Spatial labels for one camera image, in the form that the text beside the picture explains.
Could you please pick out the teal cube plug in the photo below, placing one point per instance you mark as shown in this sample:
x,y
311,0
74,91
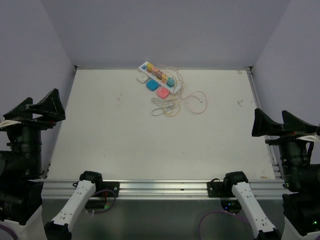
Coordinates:
x,y
170,82

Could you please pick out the pink cube plug far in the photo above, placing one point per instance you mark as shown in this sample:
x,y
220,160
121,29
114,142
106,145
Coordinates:
x,y
154,70

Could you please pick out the aluminium front rail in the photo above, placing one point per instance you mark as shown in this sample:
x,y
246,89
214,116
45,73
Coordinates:
x,y
265,189

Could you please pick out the yellow cube plug near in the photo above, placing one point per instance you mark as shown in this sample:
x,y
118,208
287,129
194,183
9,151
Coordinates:
x,y
164,78

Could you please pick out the yellow cube plug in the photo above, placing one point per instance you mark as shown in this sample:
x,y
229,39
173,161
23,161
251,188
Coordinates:
x,y
164,78
149,67

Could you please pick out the white power strip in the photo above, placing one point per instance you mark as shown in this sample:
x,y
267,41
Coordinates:
x,y
174,90

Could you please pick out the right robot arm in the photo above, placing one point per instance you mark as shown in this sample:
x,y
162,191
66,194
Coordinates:
x,y
301,210

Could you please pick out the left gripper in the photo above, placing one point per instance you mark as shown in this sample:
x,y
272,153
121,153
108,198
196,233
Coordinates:
x,y
50,107

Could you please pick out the pink plug adapter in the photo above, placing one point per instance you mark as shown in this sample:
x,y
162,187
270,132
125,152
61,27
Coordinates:
x,y
162,92

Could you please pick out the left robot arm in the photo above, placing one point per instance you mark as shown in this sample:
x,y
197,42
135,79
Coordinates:
x,y
21,205

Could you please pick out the white plug adapter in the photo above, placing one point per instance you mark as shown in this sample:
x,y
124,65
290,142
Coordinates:
x,y
142,77

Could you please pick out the yellow cube plug far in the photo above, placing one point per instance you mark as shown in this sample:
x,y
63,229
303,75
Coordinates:
x,y
149,67

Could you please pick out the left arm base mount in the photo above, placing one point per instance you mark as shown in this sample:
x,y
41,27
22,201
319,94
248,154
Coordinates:
x,y
110,185

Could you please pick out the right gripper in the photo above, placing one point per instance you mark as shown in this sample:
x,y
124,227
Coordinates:
x,y
263,123

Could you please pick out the blue plug adapter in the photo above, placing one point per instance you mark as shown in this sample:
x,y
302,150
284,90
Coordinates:
x,y
152,85

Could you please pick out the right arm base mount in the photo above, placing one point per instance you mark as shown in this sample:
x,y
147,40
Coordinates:
x,y
217,189

